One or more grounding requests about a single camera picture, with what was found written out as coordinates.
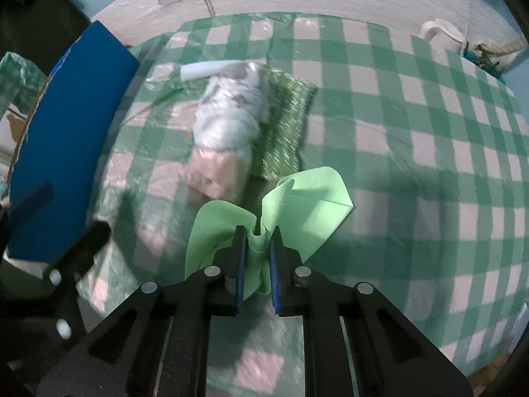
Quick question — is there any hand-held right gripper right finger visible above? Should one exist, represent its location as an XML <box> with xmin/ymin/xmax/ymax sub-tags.
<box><xmin>268</xmin><ymin>227</ymin><xmax>474</xmax><ymax>397</ymax></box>

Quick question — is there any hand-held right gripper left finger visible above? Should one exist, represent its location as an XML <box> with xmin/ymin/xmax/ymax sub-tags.
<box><xmin>35</xmin><ymin>225</ymin><xmax>249</xmax><ymax>397</ymax></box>

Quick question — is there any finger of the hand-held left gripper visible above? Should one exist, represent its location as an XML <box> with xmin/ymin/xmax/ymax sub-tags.
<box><xmin>43</xmin><ymin>219</ymin><xmax>113</xmax><ymax>342</ymax></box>
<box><xmin>6</xmin><ymin>182</ymin><xmax>55</xmax><ymax>226</ymax></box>

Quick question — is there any light green cloth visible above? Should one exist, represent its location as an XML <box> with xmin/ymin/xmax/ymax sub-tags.
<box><xmin>184</xmin><ymin>166</ymin><xmax>355</xmax><ymax>300</ymax></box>

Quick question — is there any cardboard box with blue tape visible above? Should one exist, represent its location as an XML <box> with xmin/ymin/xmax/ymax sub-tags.
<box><xmin>0</xmin><ymin>21</ymin><xmax>141</xmax><ymax>263</ymax></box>

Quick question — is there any pink cloth bundle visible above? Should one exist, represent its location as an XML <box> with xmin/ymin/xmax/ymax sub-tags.
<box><xmin>182</xmin><ymin>147</ymin><xmax>253</xmax><ymax>201</ymax></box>

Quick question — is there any green checkered hanging cloth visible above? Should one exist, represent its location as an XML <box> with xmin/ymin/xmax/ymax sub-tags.
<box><xmin>0</xmin><ymin>52</ymin><xmax>48</xmax><ymax>112</ymax></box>

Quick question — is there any green checkered tablecloth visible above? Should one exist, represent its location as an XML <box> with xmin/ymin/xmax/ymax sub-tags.
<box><xmin>83</xmin><ymin>10</ymin><xmax>529</xmax><ymax>397</ymax></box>

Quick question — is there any green glitter cloth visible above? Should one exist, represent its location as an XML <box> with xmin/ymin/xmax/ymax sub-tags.
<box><xmin>250</xmin><ymin>64</ymin><xmax>319</xmax><ymax>183</ymax></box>

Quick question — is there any white grey patterned bundle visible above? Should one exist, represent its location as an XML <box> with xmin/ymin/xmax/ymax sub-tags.
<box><xmin>192</xmin><ymin>60</ymin><xmax>273</xmax><ymax>162</ymax></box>

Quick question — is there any white tube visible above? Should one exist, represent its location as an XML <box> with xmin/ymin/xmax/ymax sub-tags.
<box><xmin>181</xmin><ymin>60</ymin><xmax>232</xmax><ymax>82</ymax></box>

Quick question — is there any white electric kettle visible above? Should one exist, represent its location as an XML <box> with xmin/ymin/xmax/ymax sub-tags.
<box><xmin>419</xmin><ymin>19</ymin><xmax>468</xmax><ymax>54</ymax></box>

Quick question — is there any teal plastic basket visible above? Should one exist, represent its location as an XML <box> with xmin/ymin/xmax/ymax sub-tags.
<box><xmin>463</xmin><ymin>43</ymin><xmax>510</xmax><ymax>84</ymax></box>

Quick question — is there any striped beige hose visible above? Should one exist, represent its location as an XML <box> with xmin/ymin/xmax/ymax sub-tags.
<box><xmin>475</xmin><ymin>40</ymin><xmax>525</xmax><ymax>58</ymax></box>

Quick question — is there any thin white cord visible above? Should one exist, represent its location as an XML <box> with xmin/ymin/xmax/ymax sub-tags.
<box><xmin>463</xmin><ymin>0</ymin><xmax>472</xmax><ymax>50</ymax></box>

